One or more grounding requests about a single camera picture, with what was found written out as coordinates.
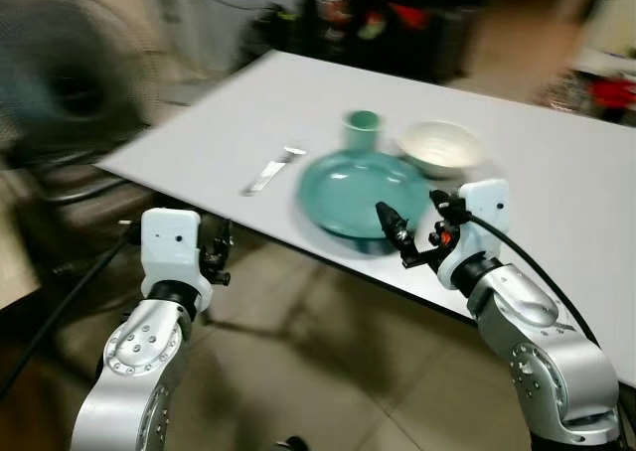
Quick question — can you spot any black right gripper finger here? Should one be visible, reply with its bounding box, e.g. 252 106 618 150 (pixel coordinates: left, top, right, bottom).
374 202 420 269

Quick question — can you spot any teal round plate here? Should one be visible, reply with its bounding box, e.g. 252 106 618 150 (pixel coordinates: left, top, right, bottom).
297 149 439 242

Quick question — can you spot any white ceramic bowl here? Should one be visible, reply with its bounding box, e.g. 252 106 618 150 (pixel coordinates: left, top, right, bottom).
397 119 486 178

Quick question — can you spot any silver metal fork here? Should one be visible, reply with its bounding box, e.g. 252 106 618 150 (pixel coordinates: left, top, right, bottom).
241 145 308 197

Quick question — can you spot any teal ceramic cup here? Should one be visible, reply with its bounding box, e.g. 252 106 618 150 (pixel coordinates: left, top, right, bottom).
342 109 384 155

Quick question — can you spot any dark cluttered shelf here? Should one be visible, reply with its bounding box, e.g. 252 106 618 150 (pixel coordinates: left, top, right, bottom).
260 0 490 84

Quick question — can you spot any red box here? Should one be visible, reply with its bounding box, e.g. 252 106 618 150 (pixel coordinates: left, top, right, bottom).
587 75 636 113

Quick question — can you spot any black standing fan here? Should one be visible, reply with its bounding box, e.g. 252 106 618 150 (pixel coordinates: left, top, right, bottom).
0 0 162 166

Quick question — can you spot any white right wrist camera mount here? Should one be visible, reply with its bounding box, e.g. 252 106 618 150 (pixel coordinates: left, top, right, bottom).
436 179 512 290

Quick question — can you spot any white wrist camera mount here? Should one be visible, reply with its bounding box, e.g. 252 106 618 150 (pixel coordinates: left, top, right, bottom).
140 208 214 311
436 179 512 290

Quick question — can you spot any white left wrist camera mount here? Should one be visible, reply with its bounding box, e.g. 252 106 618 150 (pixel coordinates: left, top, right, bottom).
140 208 214 311

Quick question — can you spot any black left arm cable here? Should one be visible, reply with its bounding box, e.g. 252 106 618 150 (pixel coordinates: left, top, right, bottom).
0 227 140 404

